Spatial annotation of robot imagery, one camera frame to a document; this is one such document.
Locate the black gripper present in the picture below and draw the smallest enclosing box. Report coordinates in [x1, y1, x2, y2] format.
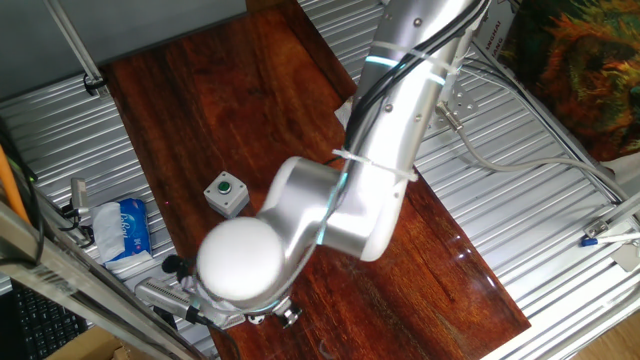
[271, 296, 304, 330]

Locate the white mesh mini goal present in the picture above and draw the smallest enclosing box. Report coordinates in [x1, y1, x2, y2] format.
[209, 299, 247, 330]

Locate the white box with green button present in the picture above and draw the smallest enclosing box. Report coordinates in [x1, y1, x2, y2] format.
[203, 170, 251, 220]

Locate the blue tissue pack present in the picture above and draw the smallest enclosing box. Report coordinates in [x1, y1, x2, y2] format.
[91, 197, 154, 266]

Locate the brown cardboard box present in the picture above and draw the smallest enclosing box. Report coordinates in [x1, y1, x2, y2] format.
[44, 324, 136, 360]

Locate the red-brown wooden board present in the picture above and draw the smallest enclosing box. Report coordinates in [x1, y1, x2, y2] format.
[102, 4, 532, 360]

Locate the black keyboard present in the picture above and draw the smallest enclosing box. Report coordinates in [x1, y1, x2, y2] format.
[9, 282, 91, 360]

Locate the blue tipped white pen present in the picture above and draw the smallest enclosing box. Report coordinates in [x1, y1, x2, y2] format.
[579, 232, 640, 249]

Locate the orange tube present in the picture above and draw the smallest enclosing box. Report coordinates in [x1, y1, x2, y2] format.
[0, 144, 30, 224]

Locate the white card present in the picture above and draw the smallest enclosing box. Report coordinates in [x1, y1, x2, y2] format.
[610, 242, 640, 274]

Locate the white printed sign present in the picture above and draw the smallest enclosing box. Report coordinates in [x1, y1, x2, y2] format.
[472, 7, 519, 59]

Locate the thin aluminium rod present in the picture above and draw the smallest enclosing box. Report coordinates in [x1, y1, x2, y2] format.
[43, 0, 110, 97]

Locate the colourful painted poster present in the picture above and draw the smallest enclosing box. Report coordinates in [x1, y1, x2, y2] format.
[499, 0, 640, 162]

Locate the black camera cable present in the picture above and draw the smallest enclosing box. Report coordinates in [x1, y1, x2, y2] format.
[192, 312, 242, 360]

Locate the aluminium frame bar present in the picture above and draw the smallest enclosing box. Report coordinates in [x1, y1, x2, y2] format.
[0, 199, 209, 360]

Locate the grey camera with black cables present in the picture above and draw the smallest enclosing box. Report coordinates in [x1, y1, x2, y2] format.
[59, 176, 96, 246]

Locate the black hanging cable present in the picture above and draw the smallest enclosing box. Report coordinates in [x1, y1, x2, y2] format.
[0, 117, 47, 269]

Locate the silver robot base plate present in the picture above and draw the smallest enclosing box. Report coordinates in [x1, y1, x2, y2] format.
[427, 74, 479, 132]

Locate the thick grey base cable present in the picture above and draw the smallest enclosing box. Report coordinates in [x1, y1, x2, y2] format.
[434, 101, 640, 201]

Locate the small metal angle bracket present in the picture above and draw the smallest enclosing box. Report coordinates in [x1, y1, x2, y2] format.
[582, 192, 640, 239]

